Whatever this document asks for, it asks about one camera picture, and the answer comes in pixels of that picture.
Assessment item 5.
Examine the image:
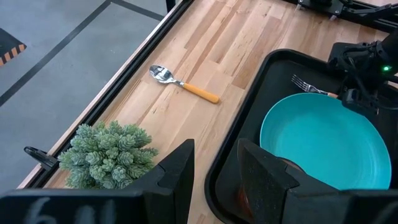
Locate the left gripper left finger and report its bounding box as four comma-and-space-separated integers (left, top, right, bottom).
133, 139, 195, 224

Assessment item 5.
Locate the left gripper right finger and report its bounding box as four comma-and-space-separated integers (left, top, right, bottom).
238, 138, 340, 224

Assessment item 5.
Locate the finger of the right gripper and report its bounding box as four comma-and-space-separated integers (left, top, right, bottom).
340, 88, 380, 116

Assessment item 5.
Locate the teal plate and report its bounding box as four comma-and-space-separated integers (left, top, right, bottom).
259, 92, 392, 191

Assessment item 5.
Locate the fork with orange handle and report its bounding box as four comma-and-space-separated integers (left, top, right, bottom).
291, 74, 339, 99

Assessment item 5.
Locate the spoon with orange handle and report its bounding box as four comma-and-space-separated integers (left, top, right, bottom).
149, 64, 221, 105

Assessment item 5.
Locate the black plastic tray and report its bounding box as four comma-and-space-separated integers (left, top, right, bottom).
204, 49, 398, 224

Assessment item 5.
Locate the green artificial succulent plant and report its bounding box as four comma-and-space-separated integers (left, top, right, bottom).
57, 120, 160, 190

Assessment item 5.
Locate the black hazard-striped floor mat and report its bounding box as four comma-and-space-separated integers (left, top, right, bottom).
0, 27, 27, 67

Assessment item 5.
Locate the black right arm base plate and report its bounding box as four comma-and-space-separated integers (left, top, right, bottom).
297, 0, 345, 16

